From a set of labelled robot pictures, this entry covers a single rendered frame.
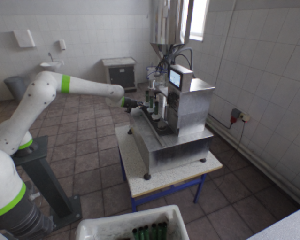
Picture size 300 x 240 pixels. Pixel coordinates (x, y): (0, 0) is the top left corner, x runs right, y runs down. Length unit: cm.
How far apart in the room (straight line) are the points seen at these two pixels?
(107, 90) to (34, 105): 42
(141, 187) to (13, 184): 81
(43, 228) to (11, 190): 19
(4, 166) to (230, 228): 186
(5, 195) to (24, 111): 60
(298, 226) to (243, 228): 80
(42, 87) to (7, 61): 408
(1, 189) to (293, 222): 131
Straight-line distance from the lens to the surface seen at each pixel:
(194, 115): 103
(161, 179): 115
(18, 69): 496
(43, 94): 91
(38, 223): 58
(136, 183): 114
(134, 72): 411
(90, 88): 107
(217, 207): 202
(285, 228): 126
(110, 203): 196
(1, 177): 42
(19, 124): 103
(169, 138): 104
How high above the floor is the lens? 170
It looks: 34 degrees down
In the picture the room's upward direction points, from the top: straight up
